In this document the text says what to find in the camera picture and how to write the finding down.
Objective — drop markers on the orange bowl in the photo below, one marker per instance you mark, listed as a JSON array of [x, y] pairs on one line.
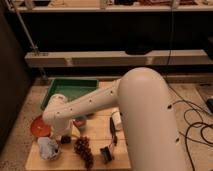
[[39, 129]]

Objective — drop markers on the wooden shelf beam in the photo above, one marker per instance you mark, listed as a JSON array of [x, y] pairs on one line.
[[117, 58]]

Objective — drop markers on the green plastic tray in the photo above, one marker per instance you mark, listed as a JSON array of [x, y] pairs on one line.
[[71, 88]]

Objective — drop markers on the brown grape bunch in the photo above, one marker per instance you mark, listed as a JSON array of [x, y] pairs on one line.
[[81, 147]]

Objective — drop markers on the white plastic bottle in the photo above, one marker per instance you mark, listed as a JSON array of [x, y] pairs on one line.
[[116, 119]]

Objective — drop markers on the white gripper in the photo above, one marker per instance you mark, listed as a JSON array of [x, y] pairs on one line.
[[62, 127]]

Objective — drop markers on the crumpled white cloth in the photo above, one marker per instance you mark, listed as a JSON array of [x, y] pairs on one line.
[[48, 148]]

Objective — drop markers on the black marker pen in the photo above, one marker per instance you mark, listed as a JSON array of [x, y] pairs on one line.
[[113, 132]]

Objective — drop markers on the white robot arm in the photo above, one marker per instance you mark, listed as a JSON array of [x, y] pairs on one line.
[[149, 123]]

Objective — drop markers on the metal diagonal pole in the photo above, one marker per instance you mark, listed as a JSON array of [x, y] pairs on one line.
[[33, 46]]

